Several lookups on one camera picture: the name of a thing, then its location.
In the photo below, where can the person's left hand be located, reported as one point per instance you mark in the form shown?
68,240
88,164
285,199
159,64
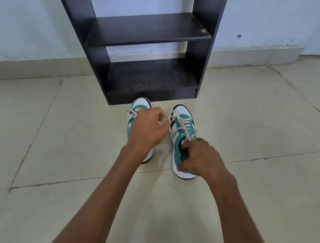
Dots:
146,130

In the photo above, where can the person's right hand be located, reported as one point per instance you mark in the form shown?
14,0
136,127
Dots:
203,160

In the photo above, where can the person's left thumb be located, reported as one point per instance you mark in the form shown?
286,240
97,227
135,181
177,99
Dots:
166,127

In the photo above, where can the person's right thumb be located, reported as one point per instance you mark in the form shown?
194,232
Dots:
183,164

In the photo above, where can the white teal sneaker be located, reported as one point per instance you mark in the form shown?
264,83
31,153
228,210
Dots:
180,125
141,103

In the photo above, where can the person's left forearm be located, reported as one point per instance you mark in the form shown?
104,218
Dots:
100,197

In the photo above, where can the person's right forearm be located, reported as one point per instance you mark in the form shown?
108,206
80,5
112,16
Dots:
232,212

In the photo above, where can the black wooden shoe rack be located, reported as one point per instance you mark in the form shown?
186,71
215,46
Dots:
147,30

